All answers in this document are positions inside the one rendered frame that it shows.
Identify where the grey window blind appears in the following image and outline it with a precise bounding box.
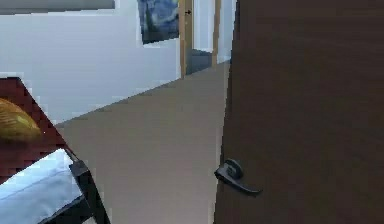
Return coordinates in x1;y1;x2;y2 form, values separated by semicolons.
0;0;116;16

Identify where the blue framed wall picture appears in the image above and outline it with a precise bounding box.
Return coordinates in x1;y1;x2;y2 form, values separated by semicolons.
137;0;181;45

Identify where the dark brown room door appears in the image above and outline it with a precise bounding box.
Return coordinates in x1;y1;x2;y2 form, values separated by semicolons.
213;0;384;224

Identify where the black chair with white cushion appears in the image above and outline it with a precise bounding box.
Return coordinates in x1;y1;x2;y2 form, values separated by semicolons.
0;148;112;224

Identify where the light wood room door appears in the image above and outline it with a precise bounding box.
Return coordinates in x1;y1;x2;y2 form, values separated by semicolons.
178;0;194;80

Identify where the dark red wooden table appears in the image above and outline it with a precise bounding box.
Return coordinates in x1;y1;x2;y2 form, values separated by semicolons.
0;77;80;186

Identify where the black door lever handle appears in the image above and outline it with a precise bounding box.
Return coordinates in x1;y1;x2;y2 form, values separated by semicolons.
213;158;263;196

